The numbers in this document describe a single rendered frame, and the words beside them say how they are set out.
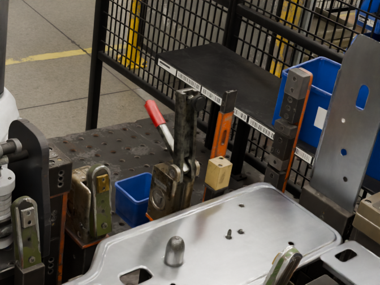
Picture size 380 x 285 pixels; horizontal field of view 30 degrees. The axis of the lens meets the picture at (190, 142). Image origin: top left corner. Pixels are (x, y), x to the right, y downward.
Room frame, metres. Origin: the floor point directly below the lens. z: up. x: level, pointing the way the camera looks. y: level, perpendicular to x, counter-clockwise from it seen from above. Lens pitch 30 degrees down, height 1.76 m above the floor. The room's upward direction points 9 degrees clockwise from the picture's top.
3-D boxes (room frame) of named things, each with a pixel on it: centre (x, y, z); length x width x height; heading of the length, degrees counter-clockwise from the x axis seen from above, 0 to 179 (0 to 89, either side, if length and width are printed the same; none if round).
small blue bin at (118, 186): (1.44, 0.10, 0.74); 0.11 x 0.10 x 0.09; 134
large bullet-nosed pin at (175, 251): (0.93, 0.00, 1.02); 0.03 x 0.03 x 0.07
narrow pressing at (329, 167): (1.19, -0.29, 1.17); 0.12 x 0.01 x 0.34; 44
